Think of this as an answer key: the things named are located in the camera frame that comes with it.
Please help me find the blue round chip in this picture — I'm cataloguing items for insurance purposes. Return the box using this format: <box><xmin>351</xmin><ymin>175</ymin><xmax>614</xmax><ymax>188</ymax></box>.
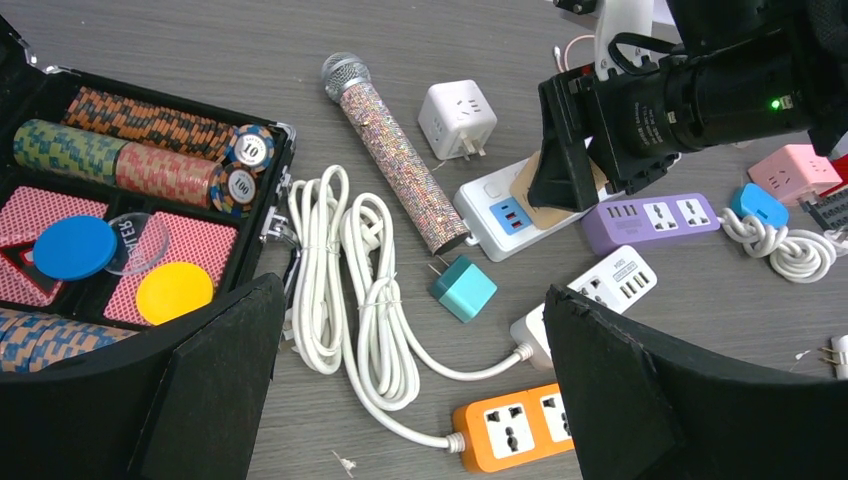
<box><xmin>33</xmin><ymin>215</ymin><xmax>118</xmax><ymax>281</ymax></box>

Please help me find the dark grey brick baseplate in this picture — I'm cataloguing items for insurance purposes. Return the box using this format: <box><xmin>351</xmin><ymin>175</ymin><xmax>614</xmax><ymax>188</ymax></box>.
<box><xmin>801</xmin><ymin>188</ymin><xmax>847</xmax><ymax>231</ymax></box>

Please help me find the white usb power strip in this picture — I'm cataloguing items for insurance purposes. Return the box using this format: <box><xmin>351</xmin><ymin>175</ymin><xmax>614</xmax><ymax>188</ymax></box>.
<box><xmin>510</xmin><ymin>246</ymin><xmax>658</xmax><ymax>371</ymax></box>

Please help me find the white multicolour power strip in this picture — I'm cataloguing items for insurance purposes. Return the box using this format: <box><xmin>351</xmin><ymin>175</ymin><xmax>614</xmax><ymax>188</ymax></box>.
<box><xmin>453</xmin><ymin>153</ymin><xmax>585</xmax><ymax>262</ymax></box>

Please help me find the white flat plug adapter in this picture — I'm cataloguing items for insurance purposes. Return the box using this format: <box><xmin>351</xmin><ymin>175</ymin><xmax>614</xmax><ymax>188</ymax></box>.
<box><xmin>820</xmin><ymin>334</ymin><xmax>848</xmax><ymax>380</ymax></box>

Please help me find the black poker chip case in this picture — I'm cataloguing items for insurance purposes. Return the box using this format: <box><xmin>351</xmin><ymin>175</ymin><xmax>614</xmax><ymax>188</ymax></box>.
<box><xmin>1</xmin><ymin>21</ymin><xmax>295</xmax><ymax>383</ymax></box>

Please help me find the yellow round chip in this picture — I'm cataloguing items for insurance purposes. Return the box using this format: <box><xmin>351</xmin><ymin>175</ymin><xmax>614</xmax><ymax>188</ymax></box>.
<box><xmin>135</xmin><ymin>262</ymin><xmax>214</xmax><ymax>325</ymax></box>

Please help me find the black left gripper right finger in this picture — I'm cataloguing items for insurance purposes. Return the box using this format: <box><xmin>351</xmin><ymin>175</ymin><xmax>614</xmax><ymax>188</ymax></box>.
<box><xmin>543</xmin><ymin>285</ymin><xmax>847</xmax><ymax>479</ymax></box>

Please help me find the white coiled power cable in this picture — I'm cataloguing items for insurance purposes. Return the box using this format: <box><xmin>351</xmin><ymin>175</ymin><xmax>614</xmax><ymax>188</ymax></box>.
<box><xmin>283</xmin><ymin>164</ymin><xmax>535</xmax><ymax>452</ymax></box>

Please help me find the white cube socket adapter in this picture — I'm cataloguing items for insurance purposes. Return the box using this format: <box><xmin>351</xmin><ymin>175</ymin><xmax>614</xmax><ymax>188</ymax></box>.
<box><xmin>418</xmin><ymin>79</ymin><xmax>497</xmax><ymax>161</ymax></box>

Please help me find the pink charger with cable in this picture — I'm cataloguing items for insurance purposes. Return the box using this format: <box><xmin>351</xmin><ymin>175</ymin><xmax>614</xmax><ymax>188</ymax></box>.
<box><xmin>551</xmin><ymin>34</ymin><xmax>595</xmax><ymax>73</ymax></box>

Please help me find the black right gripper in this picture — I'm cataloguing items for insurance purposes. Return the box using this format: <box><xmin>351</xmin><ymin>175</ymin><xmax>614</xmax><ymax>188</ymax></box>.
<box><xmin>528</xmin><ymin>46</ymin><xmax>814</xmax><ymax>212</ymax></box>

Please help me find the purple power strip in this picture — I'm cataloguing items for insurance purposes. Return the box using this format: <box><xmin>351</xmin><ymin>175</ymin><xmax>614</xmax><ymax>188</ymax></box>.
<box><xmin>580</xmin><ymin>193</ymin><xmax>720</xmax><ymax>256</ymax></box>

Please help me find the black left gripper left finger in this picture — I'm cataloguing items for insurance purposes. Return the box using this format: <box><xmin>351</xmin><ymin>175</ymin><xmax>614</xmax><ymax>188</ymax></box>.
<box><xmin>1</xmin><ymin>274</ymin><xmax>285</xmax><ymax>479</ymax></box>

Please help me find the blue plug adapter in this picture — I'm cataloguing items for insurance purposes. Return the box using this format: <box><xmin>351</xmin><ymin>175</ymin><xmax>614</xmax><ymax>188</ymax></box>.
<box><xmin>730</xmin><ymin>183</ymin><xmax>789</xmax><ymax>229</ymax></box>

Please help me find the teal plug adapter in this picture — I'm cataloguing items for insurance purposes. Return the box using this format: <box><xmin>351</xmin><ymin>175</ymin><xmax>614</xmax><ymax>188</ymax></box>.
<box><xmin>429</xmin><ymin>255</ymin><xmax>498</xmax><ymax>323</ymax></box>

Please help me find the clear dealer button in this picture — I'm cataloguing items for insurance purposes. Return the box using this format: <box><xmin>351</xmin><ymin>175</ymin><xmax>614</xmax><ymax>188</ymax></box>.
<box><xmin>104</xmin><ymin>212</ymin><xmax>170</xmax><ymax>276</ymax></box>

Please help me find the tan cube socket adapter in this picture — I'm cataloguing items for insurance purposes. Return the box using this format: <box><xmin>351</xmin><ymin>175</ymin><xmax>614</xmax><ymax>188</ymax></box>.
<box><xmin>508</xmin><ymin>150</ymin><xmax>609</xmax><ymax>231</ymax></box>

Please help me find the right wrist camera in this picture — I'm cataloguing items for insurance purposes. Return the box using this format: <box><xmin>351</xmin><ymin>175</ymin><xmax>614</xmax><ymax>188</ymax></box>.
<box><xmin>552</xmin><ymin>0</ymin><xmax>676</xmax><ymax>81</ymax></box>

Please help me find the orange power strip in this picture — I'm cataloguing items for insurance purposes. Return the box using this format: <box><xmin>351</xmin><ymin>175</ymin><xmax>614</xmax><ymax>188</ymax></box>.
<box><xmin>452</xmin><ymin>383</ymin><xmax>574</xmax><ymax>473</ymax></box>

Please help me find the pink cube socket adapter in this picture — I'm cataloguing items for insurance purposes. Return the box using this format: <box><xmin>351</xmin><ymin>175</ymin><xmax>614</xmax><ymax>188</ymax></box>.
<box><xmin>748</xmin><ymin>144</ymin><xmax>842</xmax><ymax>205</ymax></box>

